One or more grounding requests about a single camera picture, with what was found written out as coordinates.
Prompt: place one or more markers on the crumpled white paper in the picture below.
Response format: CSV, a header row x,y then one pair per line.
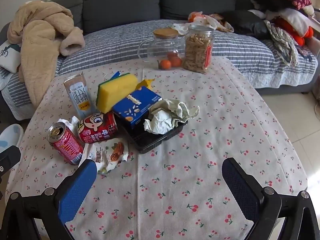
x,y
160,122
175,108

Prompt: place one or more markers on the grey patterned scarf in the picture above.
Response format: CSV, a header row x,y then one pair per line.
x,y
282,42

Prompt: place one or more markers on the beige milk carton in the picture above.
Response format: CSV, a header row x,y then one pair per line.
x,y
77,95

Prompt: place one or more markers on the clear plastic snack jar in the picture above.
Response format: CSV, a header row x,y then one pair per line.
x,y
197,52

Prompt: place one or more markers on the yellow wrapper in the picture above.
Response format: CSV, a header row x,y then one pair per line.
x,y
145,83

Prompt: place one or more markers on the blue biscuit box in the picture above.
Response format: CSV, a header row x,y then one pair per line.
x,y
132,110

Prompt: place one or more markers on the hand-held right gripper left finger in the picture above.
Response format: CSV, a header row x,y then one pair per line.
x,y
75,192

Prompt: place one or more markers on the white blue slipper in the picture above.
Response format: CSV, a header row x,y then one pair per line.
x,y
10,135

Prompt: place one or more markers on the white nut snack packet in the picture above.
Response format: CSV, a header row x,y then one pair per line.
x,y
112,155

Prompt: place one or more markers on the dark grey sofa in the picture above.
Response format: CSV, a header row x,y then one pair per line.
x,y
120,2

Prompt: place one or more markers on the beige fleece garment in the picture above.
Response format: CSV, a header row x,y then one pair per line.
x,y
37,42

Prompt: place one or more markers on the grey striped pillow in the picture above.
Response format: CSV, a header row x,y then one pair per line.
x,y
112,45

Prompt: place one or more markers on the red open drink can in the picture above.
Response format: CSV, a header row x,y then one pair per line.
x,y
66,145

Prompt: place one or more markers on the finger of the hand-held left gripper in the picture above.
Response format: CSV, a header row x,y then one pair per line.
x,y
10,157

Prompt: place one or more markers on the tangerine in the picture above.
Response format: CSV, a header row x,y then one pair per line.
x,y
172,54
175,62
165,65

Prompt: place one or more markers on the cherry print tablecloth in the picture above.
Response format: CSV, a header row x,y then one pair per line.
x,y
187,142

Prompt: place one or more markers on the red cartoon face can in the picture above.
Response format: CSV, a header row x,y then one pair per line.
x,y
97,130

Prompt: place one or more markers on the black plastic tray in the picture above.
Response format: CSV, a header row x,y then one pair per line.
x,y
150,142

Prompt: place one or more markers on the orange white plastic bag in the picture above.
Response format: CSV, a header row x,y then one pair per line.
x,y
200,20

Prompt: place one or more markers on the clear jar with tomatoes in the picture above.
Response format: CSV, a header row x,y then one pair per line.
x,y
160,47

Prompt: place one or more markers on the yellow green sponge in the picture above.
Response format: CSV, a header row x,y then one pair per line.
x,y
115,92

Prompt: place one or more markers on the orange garment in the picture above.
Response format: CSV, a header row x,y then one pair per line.
x,y
300,36

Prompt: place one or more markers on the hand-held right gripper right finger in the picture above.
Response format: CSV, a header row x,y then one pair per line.
x,y
240,190

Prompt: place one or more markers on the blue wrapper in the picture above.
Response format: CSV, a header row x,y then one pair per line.
x,y
115,75

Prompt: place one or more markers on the black garment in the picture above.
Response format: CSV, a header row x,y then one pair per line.
x,y
245,22

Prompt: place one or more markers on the white tissue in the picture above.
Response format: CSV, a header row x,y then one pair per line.
x,y
73,121

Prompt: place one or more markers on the white tree print pillow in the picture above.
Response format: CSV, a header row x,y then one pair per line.
x,y
7,55

